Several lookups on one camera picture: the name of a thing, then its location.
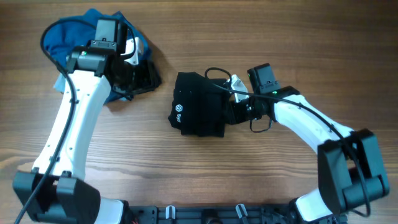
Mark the black polo shirt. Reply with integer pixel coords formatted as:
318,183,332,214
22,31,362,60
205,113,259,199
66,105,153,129
168,72,230,138

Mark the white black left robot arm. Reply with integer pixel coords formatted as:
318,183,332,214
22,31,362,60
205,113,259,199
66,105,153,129
12,17,161,223

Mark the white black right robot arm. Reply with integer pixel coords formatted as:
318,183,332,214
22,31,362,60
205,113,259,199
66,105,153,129
223,63,390,223

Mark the folded light grey garment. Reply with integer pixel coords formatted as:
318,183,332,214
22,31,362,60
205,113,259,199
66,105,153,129
53,74,66,93

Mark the blue polo shirt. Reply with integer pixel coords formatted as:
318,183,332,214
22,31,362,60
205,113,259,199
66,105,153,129
42,7,153,103

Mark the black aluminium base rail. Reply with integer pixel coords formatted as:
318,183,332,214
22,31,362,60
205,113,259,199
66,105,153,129
130,203,306,224

